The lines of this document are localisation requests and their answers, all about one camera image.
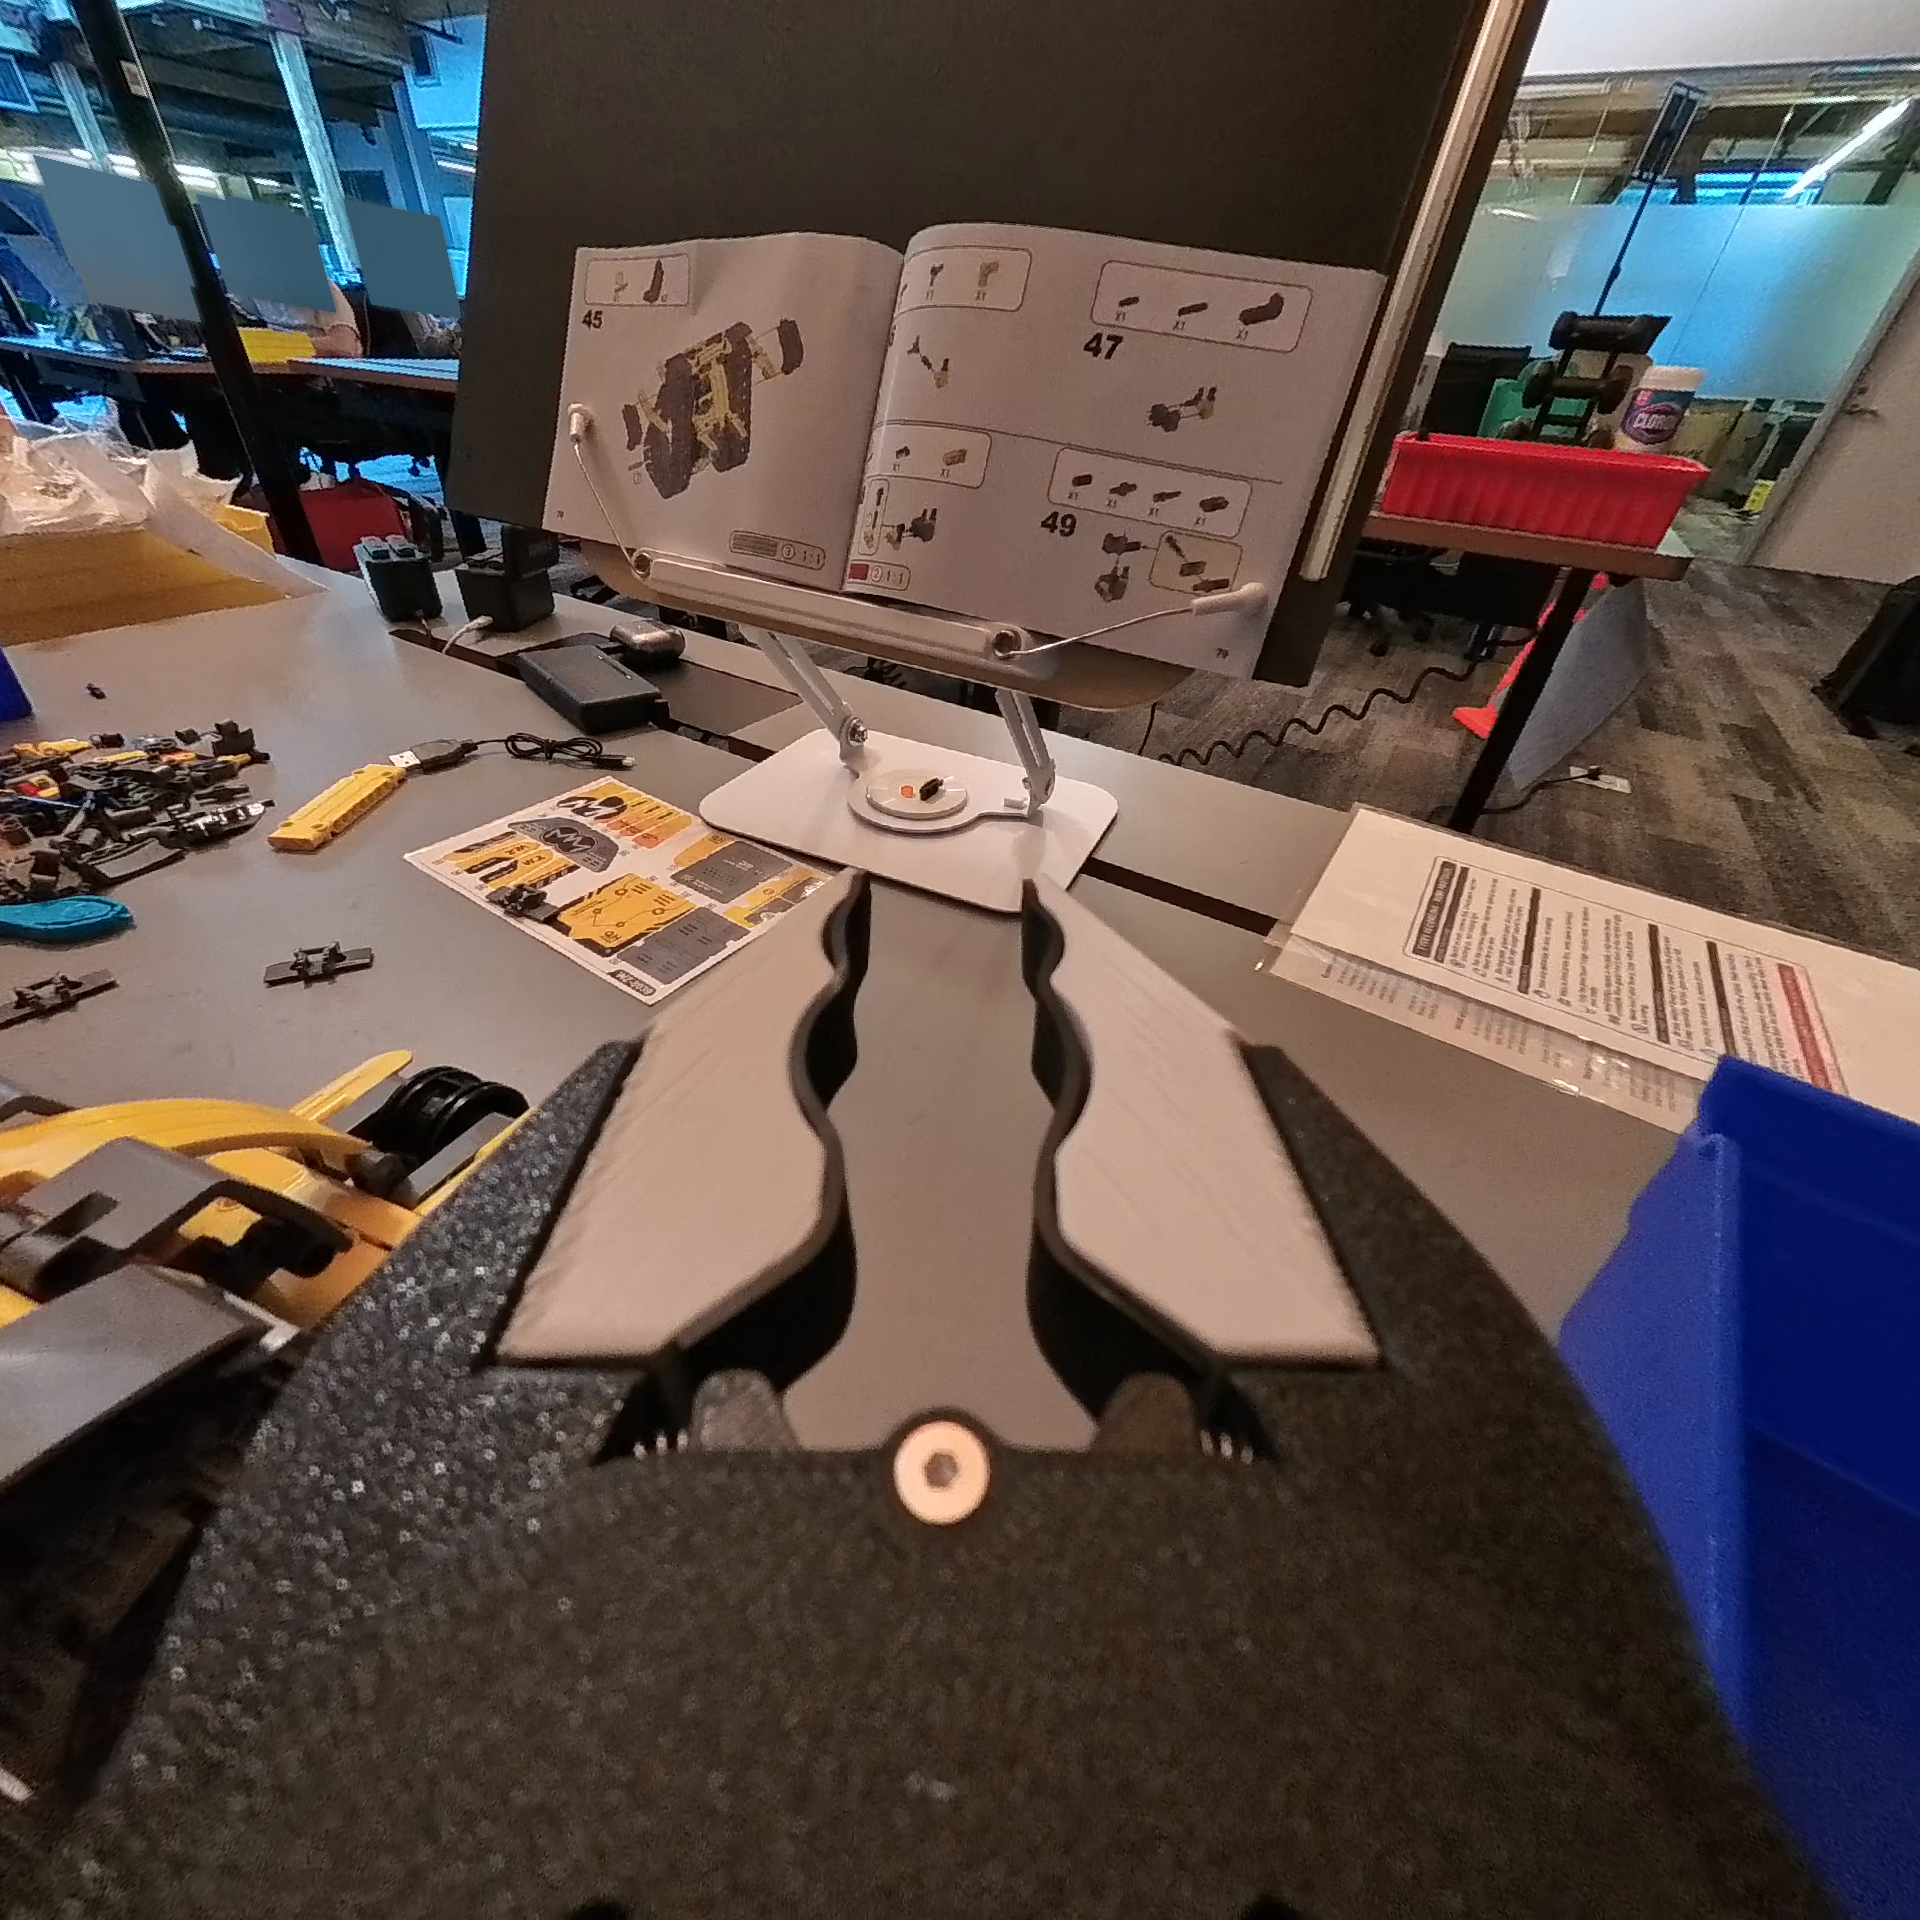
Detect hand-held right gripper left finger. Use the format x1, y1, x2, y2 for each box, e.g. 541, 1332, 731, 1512
496, 869, 875, 1374

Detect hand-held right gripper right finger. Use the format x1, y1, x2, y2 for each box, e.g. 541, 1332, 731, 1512
1020, 878, 1382, 1374

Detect yellow tracked toy vehicle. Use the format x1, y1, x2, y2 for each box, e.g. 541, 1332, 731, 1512
0, 1050, 541, 1801

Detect instruction booklet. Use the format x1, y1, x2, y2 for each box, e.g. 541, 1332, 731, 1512
542, 225, 1391, 678

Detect yellow sticker sheet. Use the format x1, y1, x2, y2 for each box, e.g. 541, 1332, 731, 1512
405, 779, 842, 1004

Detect laminated instruction sheet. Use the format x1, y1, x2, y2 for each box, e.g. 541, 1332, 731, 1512
1267, 803, 1856, 1133

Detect white book stand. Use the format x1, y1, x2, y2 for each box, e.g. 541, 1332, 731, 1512
562, 405, 1274, 915

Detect yellow toy beam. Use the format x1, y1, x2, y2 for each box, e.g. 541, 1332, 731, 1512
266, 762, 413, 855

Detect black power adapter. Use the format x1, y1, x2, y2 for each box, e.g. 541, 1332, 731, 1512
517, 641, 671, 734

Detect orange traffic cone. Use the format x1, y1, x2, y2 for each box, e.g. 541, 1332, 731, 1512
1443, 570, 1612, 748

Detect blue plastic bin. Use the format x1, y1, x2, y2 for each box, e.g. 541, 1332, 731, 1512
1559, 1054, 1920, 1920

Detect white leaning panel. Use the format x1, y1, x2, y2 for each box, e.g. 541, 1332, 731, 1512
1505, 578, 1656, 801

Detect black battery charger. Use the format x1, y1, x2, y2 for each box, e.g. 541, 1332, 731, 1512
355, 533, 447, 626
454, 527, 562, 633

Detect pile of toy parts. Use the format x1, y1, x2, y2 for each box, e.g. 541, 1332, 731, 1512
0, 718, 283, 892

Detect brown edged background table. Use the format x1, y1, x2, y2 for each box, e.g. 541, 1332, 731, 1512
1357, 511, 1698, 834

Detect red plastic bin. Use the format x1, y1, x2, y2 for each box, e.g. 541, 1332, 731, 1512
1379, 431, 1714, 555

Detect white wipes canister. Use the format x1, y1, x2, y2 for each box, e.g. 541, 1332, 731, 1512
1612, 362, 1711, 459

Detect clear plastic bags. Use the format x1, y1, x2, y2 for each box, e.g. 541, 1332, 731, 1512
0, 416, 328, 605

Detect black stand pole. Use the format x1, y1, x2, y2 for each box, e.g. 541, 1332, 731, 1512
105, 0, 328, 568

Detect tripod stand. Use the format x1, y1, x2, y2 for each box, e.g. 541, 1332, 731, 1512
1606, 80, 1711, 370

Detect black usb cable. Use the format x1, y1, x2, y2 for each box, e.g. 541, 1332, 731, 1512
392, 728, 642, 782

